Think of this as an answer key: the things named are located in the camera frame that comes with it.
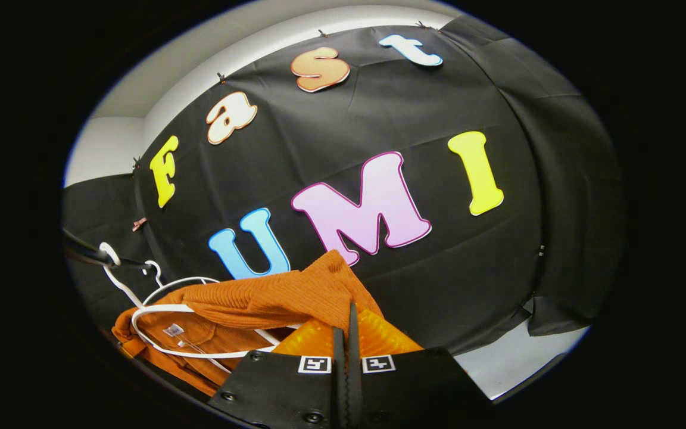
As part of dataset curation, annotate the orange corduroy jacket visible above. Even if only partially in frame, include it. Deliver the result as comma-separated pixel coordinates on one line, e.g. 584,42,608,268
111,249,386,398

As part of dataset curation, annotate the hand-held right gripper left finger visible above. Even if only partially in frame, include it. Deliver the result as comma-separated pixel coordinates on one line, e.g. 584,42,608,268
208,318,348,429

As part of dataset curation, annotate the white plastic clothes hanger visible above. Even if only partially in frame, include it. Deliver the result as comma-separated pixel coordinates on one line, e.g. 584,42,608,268
141,260,222,307
99,241,296,359

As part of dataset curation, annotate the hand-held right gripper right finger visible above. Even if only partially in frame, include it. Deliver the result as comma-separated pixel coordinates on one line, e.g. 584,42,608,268
347,301,494,429

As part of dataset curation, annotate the black backdrop cloth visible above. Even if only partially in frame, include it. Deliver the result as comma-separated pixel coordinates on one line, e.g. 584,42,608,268
62,15,626,358

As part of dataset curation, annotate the black clothes rack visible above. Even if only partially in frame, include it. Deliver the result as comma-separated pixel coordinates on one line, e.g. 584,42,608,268
62,228,148,270

